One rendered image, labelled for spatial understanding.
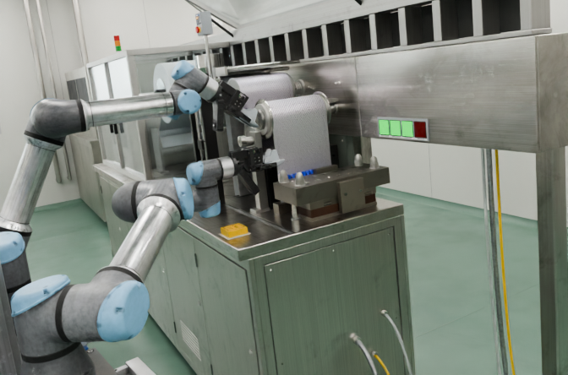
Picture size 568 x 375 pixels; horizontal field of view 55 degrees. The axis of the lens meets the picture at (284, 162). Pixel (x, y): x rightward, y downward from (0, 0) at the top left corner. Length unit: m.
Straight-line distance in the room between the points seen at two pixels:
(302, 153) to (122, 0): 5.79
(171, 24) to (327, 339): 6.24
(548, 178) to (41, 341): 1.37
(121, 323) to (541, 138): 1.10
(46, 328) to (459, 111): 1.22
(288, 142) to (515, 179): 2.92
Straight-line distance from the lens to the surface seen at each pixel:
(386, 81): 1.90
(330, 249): 1.85
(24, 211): 1.81
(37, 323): 1.21
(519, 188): 4.64
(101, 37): 7.46
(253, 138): 2.02
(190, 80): 1.86
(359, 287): 1.96
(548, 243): 1.79
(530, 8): 1.52
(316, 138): 2.05
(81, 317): 1.16
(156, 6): 7.69
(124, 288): 1.14
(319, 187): 1.84
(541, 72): 1.53
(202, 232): 1.96
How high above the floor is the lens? 1.43
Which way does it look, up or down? 10 degrees down
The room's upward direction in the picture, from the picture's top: 6 degrees counter-clockwise
